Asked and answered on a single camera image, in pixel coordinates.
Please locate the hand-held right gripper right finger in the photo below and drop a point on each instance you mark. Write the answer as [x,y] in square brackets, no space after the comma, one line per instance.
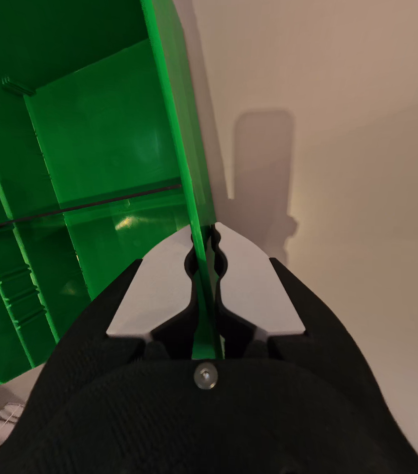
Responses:
[260,292]

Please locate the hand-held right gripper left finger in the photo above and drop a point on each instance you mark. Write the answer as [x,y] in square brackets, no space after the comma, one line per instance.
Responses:
[153,292]

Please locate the green plastic bin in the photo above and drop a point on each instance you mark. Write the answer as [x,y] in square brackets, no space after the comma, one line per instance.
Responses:
[83,166]

